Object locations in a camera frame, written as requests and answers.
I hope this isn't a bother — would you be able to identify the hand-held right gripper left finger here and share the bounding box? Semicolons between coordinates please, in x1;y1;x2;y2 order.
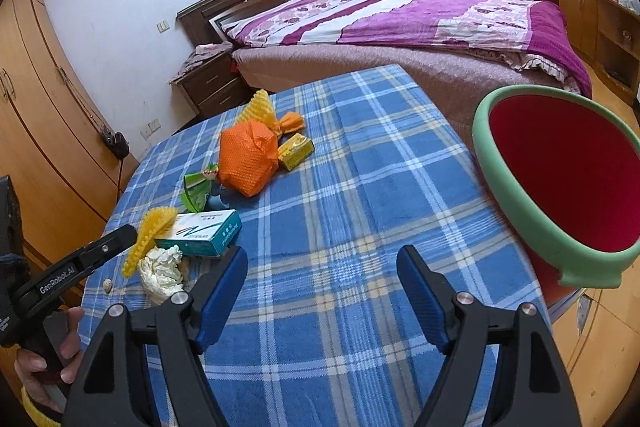
62;245;249;427

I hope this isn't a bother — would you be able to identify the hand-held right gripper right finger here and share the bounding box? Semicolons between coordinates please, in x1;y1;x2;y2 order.
396;245;583;427

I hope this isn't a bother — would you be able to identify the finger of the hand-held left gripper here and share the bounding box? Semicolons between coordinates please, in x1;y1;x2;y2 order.
14;224;139;314

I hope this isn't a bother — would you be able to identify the white tissue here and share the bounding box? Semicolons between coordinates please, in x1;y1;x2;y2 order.
137;245;186;306

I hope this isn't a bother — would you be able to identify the teal and white box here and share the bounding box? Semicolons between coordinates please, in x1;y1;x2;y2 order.
154;209;243;258

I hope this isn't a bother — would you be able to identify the yellow foam net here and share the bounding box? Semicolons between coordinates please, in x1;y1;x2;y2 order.
122;207;179;278

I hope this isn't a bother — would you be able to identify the green wrapper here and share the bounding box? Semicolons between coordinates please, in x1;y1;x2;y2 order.
181;162;221;214

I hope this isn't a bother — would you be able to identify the large orange foam net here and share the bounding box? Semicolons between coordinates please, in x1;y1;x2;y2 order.
217;119;280;198

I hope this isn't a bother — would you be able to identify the green and red bin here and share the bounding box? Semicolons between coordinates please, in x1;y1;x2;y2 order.
472;85;640;308

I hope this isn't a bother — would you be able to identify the person's left hand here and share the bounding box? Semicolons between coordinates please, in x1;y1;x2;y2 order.
14;307;87;414

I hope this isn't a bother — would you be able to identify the wooden wardrobe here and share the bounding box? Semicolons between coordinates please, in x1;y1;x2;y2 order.
0;0;141;288

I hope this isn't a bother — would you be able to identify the blue plaid tablecloth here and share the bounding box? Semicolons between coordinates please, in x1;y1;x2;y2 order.
82;64;553;427

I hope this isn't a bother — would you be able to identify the yellow sponge block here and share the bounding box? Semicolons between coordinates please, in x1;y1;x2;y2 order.
276;133;316;171

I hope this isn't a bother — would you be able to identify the orange crumpled cloth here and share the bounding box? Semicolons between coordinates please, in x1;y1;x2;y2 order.
272;111;306;139

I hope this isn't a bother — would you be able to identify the yellow cloth piece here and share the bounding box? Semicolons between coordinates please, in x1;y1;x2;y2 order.
240;89;276;126

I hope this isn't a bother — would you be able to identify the wooden nightstand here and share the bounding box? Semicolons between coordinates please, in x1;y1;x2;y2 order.
172;52;251;118

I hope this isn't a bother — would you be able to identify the brown bed cover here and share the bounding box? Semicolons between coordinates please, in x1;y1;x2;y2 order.
232;42;593;142

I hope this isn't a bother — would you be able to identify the purple floral quilt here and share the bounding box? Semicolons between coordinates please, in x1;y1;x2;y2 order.
209;0;593;98

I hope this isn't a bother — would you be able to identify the long wooden cabinet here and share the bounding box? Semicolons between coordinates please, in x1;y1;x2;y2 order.
378;0;640;108

